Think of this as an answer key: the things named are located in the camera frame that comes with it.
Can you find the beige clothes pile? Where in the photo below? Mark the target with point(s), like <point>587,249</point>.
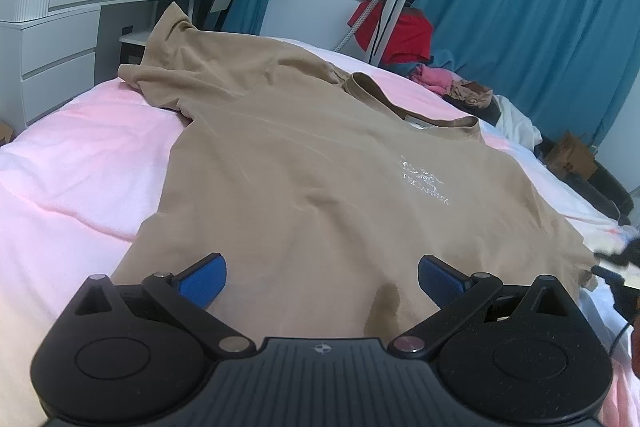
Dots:
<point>470,96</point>

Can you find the white cloth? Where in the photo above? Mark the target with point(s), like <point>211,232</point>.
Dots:
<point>520,124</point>

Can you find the black bag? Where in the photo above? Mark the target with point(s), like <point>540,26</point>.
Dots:
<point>600,192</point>

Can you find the pink clothes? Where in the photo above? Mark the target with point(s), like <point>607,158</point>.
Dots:
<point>434,79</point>

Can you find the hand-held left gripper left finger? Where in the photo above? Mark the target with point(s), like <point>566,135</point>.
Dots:
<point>202,281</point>

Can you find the silver tripod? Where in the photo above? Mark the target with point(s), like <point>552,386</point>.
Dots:
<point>395,2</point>

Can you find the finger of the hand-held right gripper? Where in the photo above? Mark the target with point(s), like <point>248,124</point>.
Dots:
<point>607,276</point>

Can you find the red cloth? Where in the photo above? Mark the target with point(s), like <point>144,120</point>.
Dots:
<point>415,37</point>

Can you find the tan t-shirt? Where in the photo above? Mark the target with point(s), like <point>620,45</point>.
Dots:
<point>310,167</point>

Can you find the cardboard box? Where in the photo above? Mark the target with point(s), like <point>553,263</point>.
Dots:
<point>572,157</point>
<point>6,133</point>

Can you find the pink bed blanket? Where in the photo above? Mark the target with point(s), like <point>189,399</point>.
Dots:
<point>75,167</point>

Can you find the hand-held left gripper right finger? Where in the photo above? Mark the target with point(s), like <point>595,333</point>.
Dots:
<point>440,279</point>

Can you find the white striped rod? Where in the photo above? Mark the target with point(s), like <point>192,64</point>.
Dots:
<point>362,19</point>

